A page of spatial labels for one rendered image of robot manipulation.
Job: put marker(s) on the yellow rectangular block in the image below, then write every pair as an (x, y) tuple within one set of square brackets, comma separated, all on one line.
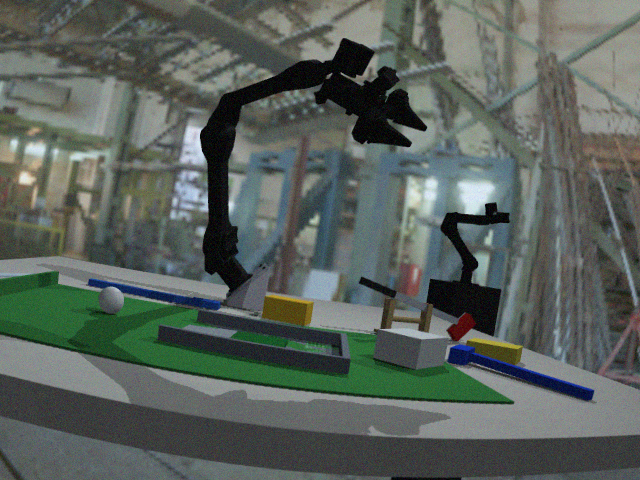
[(508, 353), (279, 308)]

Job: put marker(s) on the white golf ball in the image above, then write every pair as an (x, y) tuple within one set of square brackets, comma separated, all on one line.
[(111, 300)]

